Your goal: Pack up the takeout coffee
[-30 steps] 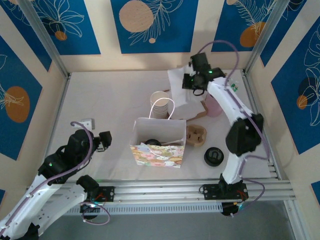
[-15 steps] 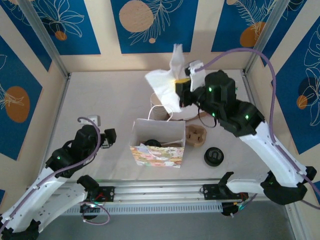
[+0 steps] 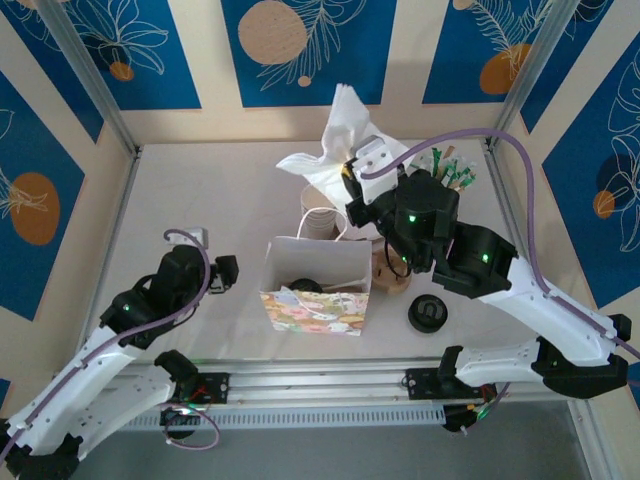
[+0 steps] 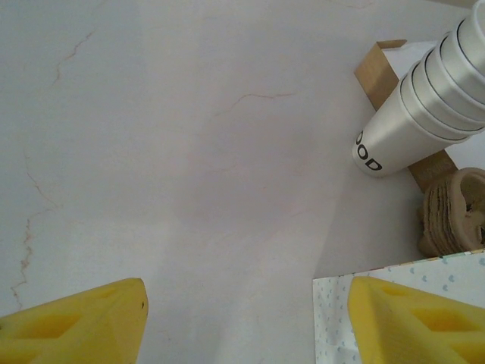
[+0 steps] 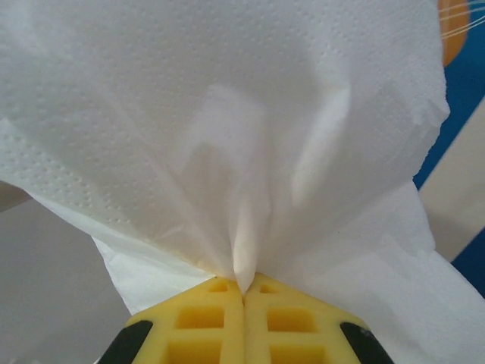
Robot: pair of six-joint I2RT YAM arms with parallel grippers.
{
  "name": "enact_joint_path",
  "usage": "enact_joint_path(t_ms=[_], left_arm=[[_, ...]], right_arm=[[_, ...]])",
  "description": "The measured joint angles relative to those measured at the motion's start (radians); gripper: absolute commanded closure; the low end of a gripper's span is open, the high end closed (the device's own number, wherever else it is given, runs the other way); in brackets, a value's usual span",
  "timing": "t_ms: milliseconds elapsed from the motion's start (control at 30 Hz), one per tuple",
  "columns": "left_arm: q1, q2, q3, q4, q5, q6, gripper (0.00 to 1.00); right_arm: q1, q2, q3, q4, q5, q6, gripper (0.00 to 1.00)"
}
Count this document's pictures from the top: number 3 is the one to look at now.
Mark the aluminium front frame beam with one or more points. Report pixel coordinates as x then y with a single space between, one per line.
320 380

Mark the stack of paper cups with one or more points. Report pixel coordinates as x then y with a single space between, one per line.
317 220

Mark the brown cardboard cup carrier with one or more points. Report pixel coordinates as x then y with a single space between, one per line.
395 280

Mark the white paper napkin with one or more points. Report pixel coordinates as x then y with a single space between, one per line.
345 130

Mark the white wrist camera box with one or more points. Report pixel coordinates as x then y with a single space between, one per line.
192 235
377 175

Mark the black plastic cup lid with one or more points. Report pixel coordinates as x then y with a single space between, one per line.
427 312
306 285

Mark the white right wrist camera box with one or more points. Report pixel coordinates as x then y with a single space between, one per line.
377 175

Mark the white printed paper bag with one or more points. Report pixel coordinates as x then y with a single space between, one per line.
315 312

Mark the aluminium frame post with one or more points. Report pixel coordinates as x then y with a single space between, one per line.
540 55
87 75

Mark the wooden stir stick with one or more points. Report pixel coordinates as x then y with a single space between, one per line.
448 162

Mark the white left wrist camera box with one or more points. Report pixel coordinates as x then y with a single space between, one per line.
192 235

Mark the small circuit board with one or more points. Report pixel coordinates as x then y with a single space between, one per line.
465 417
182 411

